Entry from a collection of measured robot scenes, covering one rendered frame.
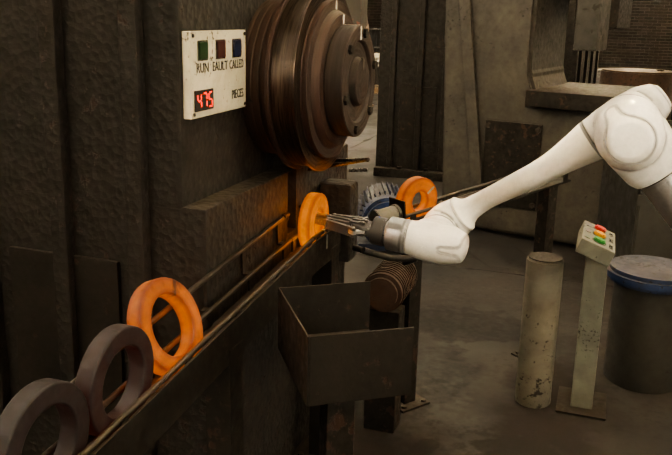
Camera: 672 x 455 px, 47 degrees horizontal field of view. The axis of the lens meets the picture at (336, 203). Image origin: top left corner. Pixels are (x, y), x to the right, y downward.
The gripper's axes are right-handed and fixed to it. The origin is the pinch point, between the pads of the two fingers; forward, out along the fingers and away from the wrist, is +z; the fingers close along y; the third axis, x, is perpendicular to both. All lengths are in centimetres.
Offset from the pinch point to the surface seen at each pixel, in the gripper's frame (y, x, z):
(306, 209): -6.1, 3.7, 0.4
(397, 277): 24.7, -21.0, -19.4
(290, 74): -23.2, 39.9, 1.4
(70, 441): -103, -9, -1
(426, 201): 50, -3, -20
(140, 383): -85, -8, -1
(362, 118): 3.8, 28.0, -8.9
